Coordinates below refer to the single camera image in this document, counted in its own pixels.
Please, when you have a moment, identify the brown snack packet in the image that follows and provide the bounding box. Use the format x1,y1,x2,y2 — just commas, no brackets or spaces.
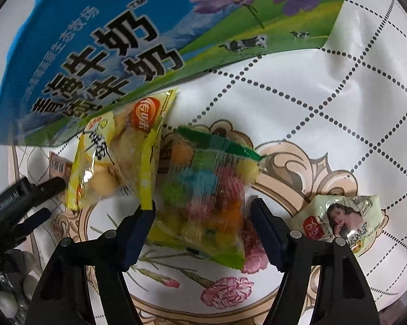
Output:
49,152,73,181

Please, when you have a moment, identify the yellow puff snack packet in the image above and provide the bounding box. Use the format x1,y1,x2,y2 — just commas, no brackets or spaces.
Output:
64,88,180,211

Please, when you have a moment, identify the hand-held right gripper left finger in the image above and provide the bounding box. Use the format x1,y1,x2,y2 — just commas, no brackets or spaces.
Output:
24,200,157,325

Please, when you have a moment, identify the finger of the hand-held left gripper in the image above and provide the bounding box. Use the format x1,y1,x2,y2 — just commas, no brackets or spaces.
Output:
8,208,51,242
24,177,67,205

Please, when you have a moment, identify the shiny grey object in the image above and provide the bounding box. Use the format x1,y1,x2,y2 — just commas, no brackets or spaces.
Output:
0,249,40,325

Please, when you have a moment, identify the colourful ball candy packet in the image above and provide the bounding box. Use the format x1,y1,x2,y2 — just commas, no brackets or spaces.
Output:
146,125,269,272

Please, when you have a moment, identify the printed cardboard box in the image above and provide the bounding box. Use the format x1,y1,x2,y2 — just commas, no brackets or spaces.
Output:
0,0,355,148

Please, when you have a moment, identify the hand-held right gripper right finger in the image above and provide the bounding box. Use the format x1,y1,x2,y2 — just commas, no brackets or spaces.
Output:
250,197,382,325

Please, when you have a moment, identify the pale green portrait snack packet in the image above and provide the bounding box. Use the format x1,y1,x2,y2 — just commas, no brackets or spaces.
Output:
289,194,382,257

